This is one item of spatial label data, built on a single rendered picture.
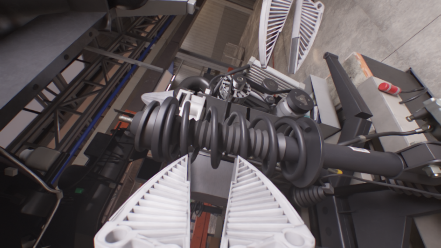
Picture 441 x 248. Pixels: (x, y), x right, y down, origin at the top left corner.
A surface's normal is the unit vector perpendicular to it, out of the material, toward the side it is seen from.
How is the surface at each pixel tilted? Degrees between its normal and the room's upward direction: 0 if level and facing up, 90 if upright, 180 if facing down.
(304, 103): 90
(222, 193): 90
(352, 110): 8
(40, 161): 90
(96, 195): 90
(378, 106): 0
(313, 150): 8
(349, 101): 8
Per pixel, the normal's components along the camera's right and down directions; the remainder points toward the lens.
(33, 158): 0.25, -0.54
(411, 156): -0.99, -0.17
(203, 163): 0.18, -0.23
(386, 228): -0.90, -0.37
